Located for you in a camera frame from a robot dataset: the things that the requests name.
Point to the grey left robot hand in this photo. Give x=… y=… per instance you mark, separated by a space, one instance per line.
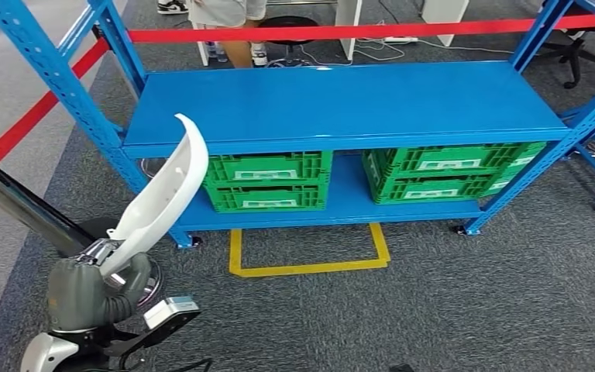
x=77 y=298

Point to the white curved plastic part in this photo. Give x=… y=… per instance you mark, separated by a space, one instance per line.
x=174 y=190

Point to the green plastic crate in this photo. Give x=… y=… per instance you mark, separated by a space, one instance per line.
x=215 y=172
x=220 y=200
x=385 y=191
x=379 y=164

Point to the white desk panel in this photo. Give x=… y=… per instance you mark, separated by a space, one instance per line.
x=202 y=46
x=444 y=20
x=348 y=25

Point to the clear water bottle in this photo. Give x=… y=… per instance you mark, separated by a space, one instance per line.
x=211 y=49
x=221 y=52

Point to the person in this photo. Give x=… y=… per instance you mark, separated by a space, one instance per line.
x=236 y=46

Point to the black robot foot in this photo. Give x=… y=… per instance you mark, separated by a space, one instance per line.
x=401 y=368

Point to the round stool chrome base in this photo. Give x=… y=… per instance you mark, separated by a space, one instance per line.
x=287 y=25

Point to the white power strip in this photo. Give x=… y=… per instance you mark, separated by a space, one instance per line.
x=401 y=39

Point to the black office chair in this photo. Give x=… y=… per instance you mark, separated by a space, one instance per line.
x=573 y=56

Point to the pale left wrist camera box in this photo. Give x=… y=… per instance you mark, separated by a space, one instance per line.
x=169 y=310

